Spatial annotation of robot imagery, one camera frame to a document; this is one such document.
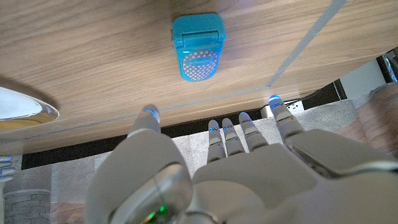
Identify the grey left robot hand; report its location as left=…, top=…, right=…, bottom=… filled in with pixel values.
left=83, top=95, right=398, bottom=224

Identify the white power strip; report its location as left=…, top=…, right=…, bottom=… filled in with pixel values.
left=260, top=100, right=305, bottom=119

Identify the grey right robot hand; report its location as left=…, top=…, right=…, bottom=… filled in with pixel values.
left=0, top=155, right=16, bottom=184

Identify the gold-rimmed white paper plate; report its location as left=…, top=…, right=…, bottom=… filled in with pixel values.
left=0, top=86, right=60, bottom=131

